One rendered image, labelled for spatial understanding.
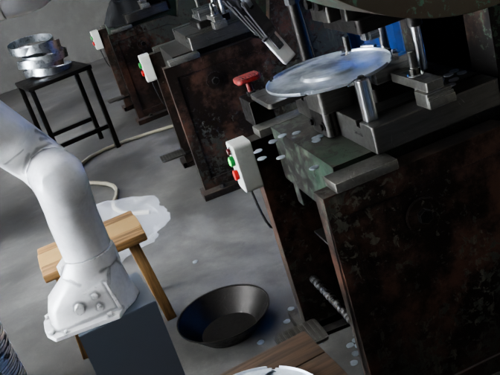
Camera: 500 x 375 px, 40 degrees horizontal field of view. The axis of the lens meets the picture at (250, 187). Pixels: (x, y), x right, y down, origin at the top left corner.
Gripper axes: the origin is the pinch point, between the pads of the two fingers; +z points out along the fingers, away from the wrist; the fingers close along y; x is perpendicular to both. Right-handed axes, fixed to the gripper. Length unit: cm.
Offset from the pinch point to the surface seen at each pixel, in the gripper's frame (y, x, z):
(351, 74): -1.8, 8.4, 16.9
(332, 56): -20.7, 12.9, 19.0
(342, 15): -3.9, 15.6, 6.9
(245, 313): -57, -53, 74
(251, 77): -40.3, -2.0, 14.5
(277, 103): -3.5, -7.5, 9.6
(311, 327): -12, -39, 63
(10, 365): -55, -107, 26
